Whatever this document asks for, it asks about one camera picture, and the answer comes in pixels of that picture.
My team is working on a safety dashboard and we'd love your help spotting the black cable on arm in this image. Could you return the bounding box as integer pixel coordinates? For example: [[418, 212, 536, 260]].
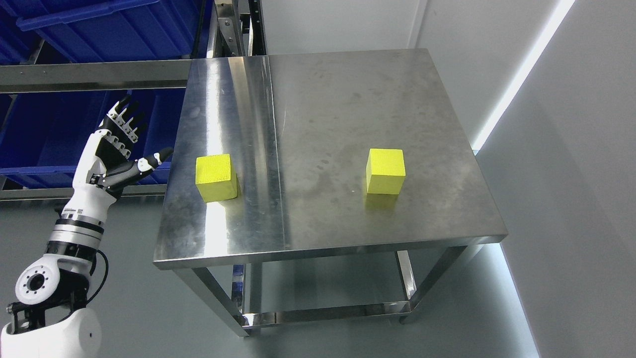
[[85, 249, 109, 305]]

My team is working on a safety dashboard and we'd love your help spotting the metal shelf rack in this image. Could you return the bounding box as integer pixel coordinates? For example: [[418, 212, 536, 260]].
[[0, 0, 269, 200]]

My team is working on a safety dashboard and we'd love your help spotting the stainless steel table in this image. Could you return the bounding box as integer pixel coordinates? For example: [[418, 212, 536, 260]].
[[153, 48, 507, 336]]

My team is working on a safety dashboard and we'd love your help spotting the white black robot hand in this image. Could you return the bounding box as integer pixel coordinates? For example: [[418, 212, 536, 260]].
[[73, 95, 174, 200]]

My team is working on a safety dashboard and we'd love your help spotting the blue bin upper left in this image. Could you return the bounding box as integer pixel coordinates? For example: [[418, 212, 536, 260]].
[[1, 0, 210, 63]]

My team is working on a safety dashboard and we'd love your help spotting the yellow foam block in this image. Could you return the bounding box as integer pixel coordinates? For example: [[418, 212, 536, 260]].
[[366, 149, 406, 195], [195, 154, 239, 203]]

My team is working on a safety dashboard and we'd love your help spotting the blue bin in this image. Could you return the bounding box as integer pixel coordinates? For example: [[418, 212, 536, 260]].
[[0, 89, 185, 188], [1, 0, 210, 63]]

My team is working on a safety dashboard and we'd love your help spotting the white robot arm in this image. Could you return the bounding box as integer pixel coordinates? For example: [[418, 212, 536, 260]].
[[1, 189, 116, 358]]

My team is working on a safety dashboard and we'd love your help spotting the blue bin middle left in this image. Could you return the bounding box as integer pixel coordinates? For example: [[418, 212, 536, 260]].
[[0, 89, 185, 188]]

